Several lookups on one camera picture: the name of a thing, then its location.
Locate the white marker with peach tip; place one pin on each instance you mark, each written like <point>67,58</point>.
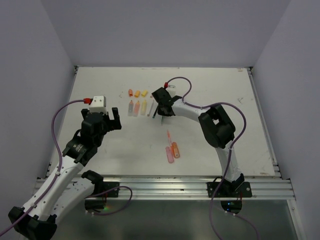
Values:
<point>130,108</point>

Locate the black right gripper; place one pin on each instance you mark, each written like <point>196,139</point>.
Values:
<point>160,111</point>

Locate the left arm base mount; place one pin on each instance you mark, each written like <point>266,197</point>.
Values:
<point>100,191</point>

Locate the pink highlighter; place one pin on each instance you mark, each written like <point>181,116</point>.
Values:
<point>169,154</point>

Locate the orange marker cap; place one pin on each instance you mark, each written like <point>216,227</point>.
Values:
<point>137,94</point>

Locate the yellow marker cap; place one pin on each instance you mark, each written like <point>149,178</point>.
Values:
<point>144,93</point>

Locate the orange highlighter marker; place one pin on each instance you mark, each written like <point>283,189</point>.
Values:
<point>136,109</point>

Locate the peach marker cap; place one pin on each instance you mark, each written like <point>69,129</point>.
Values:
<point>130,92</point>

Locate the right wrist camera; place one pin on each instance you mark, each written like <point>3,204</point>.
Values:
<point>171,89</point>

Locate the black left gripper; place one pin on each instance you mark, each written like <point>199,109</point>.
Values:
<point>112,124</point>

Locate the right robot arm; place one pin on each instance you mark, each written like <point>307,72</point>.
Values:
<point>218,130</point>

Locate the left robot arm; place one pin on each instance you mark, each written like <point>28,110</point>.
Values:
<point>38,218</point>

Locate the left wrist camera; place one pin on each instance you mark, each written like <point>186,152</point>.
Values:
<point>98,104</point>

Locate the green clear pen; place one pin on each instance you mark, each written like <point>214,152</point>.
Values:
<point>155,112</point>

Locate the yellow highlighter marker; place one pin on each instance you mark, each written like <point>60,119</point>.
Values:
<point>143,108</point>

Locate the white pen with tan cap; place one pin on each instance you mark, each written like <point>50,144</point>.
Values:
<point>150,108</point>

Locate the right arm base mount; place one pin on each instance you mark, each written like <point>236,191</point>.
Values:
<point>233,203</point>

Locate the thin orange pen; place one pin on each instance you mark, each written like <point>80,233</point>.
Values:
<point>169,138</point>

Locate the orange clear highlighter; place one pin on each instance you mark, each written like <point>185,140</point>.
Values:
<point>175,150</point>

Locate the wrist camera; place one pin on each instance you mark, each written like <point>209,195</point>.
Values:
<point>171,89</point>
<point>98,104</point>

